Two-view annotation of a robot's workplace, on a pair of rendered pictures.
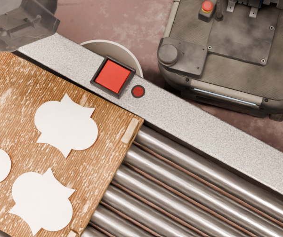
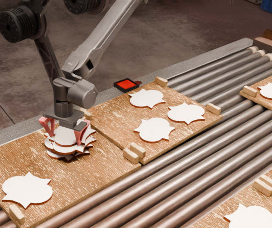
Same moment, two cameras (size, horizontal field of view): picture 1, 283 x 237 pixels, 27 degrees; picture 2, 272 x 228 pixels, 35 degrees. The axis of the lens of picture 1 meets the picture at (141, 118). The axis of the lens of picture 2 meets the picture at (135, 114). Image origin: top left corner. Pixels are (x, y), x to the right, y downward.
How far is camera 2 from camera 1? 1.65 m
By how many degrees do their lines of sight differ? 57
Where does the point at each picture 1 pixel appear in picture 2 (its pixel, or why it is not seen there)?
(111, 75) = (126, 84)
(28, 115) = (133, 109)
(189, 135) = (168, 75)
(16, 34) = not seen: outside the picture
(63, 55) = (102, 97)
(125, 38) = not seen: hidden behind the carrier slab
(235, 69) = not seen: hidden behind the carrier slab
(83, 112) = (143, 92)
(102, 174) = (178, 95)
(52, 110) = (136, 100)
